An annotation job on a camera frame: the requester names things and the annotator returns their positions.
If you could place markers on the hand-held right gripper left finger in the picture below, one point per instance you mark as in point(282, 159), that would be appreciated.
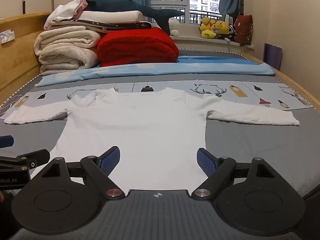
point(111, 161)

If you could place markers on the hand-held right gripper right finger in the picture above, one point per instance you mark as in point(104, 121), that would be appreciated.
point(206, 162)

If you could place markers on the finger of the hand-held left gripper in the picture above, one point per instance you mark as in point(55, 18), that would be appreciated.
point(37, 156)
point(7, 141)

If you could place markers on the white towel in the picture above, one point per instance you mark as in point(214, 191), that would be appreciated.
point(135, 130)

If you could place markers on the printed grey bed sheet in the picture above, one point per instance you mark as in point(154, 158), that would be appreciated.
point(250, 142)

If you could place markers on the grey mattress with woven trim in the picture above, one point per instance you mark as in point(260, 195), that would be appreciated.
point(37, 79)

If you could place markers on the wooden headboard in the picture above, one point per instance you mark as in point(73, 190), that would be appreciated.
point(20, 62)

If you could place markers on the tissue pack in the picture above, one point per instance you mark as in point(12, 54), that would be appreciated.
point(6, 37)

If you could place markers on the cream folded quilt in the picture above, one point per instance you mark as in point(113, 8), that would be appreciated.
point(66, 47)

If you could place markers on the red folded blanket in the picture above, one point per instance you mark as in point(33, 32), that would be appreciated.
point(137, 46)

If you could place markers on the purple bag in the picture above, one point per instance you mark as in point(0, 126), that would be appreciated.
point(273, 55)

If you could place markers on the black and white striped toy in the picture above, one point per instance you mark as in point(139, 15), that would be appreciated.
point(232, 32)

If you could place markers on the dark patterned folded cloth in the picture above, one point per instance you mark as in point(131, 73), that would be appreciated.
point(110, 26)

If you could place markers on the yellow and blue plush toy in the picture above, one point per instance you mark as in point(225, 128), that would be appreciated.
point(222, 28)

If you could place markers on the dark red cushion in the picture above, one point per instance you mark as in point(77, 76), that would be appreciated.
point(243, 31)

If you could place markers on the white plush toy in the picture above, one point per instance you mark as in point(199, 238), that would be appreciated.
point(174, 26)

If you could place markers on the pink and white cloth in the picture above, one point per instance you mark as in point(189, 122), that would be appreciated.
point(66, 11)

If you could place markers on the white pillow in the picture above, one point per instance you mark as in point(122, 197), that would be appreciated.
point(112, 16)

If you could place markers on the dark teal shark plush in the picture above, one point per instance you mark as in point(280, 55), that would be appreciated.
point(130, 8)

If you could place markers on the wooden bed side rail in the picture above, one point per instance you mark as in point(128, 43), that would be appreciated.
point(287, 80)

